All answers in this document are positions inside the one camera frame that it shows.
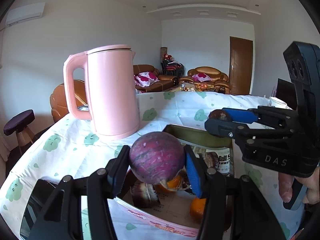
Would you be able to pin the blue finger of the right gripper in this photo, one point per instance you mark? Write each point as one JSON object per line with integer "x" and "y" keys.
{"x": 242, "y": 116}

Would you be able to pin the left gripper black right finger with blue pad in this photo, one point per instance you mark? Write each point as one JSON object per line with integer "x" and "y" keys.
{"x": 233, "y": 205}

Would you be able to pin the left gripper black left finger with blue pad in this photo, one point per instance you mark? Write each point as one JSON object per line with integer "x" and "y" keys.
{"x": 60, "y": 217}

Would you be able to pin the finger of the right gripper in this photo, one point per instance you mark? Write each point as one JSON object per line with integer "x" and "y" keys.
{"x": 233, "y": 129}

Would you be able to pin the dark brown passion fruit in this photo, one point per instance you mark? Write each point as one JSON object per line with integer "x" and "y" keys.
{"x": 220, "y": 114}

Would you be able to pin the orange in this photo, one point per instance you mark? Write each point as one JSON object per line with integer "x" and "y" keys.
{"x": 175, "y": 184}
{"x": 196, "y": 209}

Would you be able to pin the purple round radish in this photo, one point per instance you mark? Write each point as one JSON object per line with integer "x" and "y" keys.
{"x": 156, "y": 158}

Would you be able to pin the coffee table with fruits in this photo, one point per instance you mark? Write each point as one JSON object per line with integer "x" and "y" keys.
{"x": 191, "y": 88}

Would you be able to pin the white cartoon mug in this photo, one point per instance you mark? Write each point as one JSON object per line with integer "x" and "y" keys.
{"x": 275, "y": 102}

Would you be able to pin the black smartphone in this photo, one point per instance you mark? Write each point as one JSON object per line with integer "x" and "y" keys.
{"x": 40, "y": 193}

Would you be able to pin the brown leather armchair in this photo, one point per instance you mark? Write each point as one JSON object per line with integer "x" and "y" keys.
{"x": 220, "y": 80}

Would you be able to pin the black television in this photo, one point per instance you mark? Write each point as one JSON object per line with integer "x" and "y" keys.
{"x": 286, "y": 92}

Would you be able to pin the pink floral cushion on armchair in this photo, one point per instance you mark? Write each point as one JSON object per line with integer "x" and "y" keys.
{"x": 201, "y": 77}

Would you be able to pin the brown wooden door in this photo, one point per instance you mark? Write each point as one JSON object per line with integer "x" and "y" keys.
{"x": 240, "y": 65}

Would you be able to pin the printed paper in tin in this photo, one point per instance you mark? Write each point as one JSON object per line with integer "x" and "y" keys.
{"x": 172, "y": 214}

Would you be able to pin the pink metal tin box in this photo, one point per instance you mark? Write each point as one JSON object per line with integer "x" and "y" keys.
{"x": 201, "y": 143}

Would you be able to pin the white tablecloth green clouds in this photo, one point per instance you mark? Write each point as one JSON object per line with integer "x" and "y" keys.
{"x": 72, "y": 147}

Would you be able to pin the brown leather long sofa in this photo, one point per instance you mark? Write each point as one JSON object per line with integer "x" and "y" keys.
{"x": 165, "y": 81}

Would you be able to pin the stacked dark chairs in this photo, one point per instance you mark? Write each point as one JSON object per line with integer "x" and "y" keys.
{"x": 172, "y": 68}

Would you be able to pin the pink floral cushion on sofa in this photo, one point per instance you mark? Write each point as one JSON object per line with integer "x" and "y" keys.
{"x": 145, "y": 79}

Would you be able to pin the dark round stool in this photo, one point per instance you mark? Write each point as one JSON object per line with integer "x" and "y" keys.
{"x": 19, "y": 125}

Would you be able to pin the brown leather chair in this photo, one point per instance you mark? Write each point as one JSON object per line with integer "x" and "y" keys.
{"x": 58, "y": 101}

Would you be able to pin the pink electric kettle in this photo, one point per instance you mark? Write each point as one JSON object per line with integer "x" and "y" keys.
{"x": 110, "y": 89}

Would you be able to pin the white air conditioner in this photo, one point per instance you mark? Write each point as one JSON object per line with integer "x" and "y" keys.
{"x": 25, "y": 13}

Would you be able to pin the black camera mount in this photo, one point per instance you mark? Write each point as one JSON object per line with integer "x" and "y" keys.
{"x": 302, "y": 60}

